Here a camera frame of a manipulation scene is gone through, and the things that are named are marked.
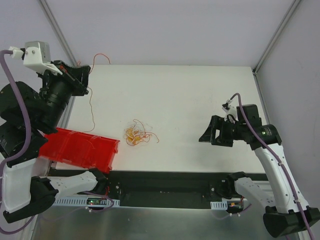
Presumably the wire bundle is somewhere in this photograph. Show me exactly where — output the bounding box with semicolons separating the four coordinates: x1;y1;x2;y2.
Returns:
123;118;160;147

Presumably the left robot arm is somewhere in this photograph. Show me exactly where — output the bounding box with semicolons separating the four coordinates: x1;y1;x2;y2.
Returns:
0;60;107;224

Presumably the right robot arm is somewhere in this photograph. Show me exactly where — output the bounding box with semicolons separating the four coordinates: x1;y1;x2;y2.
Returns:
198;101;320;238

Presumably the red plastic bin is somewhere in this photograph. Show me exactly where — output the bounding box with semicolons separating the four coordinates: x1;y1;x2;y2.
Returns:
39;127;120;174

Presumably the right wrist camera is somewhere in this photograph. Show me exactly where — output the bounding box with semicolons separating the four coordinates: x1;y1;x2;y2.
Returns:
222;99;237;124

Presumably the right white cable duct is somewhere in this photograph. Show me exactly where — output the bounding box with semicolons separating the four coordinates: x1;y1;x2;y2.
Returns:
210;201;228;211

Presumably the white cable duct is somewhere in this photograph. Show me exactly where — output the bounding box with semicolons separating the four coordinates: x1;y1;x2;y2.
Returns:
53;196;112;208
210;201;228;211

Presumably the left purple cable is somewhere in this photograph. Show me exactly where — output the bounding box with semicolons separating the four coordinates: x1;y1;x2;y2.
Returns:
0;49;33;236

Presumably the left aluminium frame post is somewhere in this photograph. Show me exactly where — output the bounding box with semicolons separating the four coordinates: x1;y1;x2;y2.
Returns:
37;0;78;66

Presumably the aluminium frame post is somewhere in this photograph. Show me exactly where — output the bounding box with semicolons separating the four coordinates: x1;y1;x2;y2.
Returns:
252;0;303;76
37;0;78;66

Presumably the left white cable duct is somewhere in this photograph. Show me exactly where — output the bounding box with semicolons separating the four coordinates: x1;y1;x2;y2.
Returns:
53;196;112;208

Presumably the right aluminium frame post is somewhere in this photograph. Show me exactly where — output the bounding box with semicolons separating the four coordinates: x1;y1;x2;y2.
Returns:
252;0;303;76

